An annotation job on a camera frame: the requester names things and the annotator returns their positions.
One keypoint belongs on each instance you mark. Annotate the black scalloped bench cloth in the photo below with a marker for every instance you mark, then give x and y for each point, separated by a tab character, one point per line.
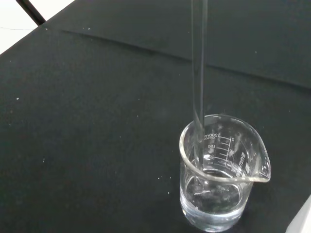
97	121

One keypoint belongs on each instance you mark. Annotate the black tripod leg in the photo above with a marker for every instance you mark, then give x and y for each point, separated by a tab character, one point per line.
31	12

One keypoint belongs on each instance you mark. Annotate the clear glass beaker with water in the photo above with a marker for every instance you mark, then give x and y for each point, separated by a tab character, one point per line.
218	211

